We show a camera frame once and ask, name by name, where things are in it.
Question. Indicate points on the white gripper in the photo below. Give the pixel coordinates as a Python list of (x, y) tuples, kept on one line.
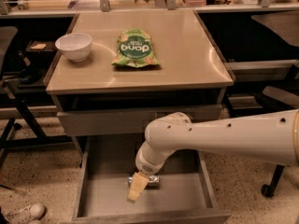
[(145, 164)]

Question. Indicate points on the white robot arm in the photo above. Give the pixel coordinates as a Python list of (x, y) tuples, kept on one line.
[(238, 136)]

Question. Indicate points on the open middle drawer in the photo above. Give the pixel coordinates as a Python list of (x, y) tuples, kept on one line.
[(183, 195)]

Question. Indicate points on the top drawer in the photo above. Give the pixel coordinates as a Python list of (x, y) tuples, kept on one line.
[(127, 120)]

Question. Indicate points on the grey drawer cabinet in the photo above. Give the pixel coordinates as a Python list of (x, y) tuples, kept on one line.
[(190, 72)]

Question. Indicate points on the white sneaker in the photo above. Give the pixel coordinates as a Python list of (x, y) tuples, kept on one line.
[(30, 214)]

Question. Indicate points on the black chair left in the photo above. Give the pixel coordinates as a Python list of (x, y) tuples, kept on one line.
[(7, 34)]

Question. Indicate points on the green chip bag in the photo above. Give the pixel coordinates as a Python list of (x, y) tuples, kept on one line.
[(135, 49)]

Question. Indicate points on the white bowl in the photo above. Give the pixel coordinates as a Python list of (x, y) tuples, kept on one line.
[(75, 47)]

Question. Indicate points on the black round object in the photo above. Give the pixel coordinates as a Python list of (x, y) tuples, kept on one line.
[(29, 75)]

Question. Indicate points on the black office chair right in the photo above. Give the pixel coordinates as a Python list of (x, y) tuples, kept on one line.
[(280, 132)]

